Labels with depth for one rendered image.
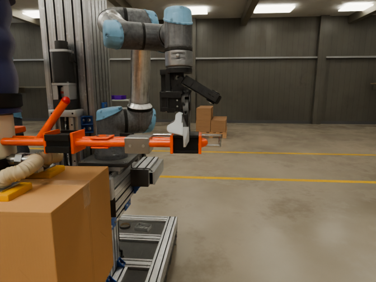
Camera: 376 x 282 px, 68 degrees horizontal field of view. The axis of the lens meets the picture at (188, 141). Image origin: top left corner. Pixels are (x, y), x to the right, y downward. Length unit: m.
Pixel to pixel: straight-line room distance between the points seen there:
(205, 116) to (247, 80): 3.97
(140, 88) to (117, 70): 10.64
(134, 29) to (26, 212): 0.53
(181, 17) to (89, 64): 0.81
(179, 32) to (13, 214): 0.58
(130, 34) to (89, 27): 0.70
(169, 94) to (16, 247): 0.52
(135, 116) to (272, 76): 10.37
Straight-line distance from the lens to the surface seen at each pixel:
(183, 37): 0.76
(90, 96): 1.49
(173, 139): 0.75
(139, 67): 1.24
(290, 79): 11.63
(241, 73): 11.31
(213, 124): 7.77
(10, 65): 0.95
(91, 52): 1.50
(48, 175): 0.98
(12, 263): 0.82
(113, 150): 1.28
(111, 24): 0.83
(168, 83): 0.76
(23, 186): 0.87
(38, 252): 0.77
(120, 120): 1.27
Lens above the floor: 1.35
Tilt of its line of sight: 11 degrees down
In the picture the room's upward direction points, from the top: straight up
